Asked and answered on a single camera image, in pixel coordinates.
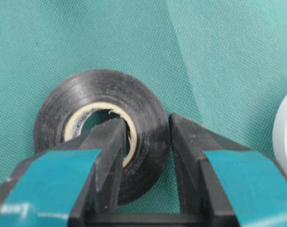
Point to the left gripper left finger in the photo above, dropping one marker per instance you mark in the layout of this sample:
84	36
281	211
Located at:
65	185

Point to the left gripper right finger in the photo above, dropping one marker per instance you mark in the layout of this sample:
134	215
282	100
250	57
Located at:
226	183

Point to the black tape roll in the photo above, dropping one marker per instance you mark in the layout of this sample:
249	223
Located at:
66	109

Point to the white tape roll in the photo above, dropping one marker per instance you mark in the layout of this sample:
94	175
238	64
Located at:
279	135

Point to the green table cloth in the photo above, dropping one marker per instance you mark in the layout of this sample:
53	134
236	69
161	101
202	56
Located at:
222	63

